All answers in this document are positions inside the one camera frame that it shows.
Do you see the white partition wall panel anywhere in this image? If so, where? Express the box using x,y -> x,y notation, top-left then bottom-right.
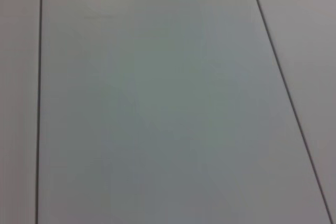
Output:
248,0 -> 336,219
0,0 -> 42,224
36,0 -> 333,224

